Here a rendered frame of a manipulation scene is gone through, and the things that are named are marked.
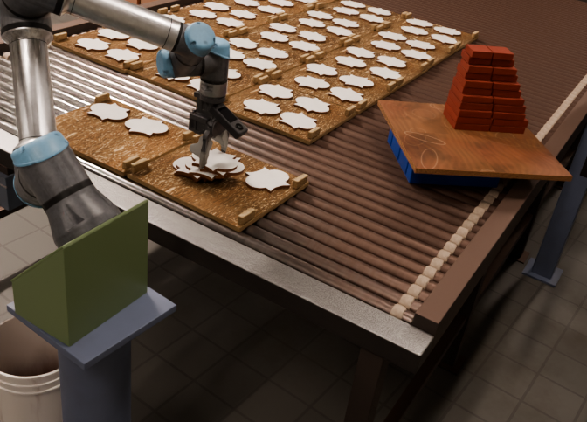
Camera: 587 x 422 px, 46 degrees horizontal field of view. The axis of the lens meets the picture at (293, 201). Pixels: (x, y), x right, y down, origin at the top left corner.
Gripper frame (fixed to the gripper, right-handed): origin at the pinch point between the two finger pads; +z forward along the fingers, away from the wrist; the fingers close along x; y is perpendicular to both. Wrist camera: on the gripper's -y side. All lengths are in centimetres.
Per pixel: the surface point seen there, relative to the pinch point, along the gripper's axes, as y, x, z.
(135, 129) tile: 35.5, -8.3, 5.0
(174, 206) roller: 1.3, 17.0, 8.1
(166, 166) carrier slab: 14.7, 3.1, 6.1
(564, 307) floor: -109, -146, 99
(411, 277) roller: -65, 6, 8
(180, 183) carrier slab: 5.7, 8.3, 6.1
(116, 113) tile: 48, -14, 5
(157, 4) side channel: 116, -123, 5
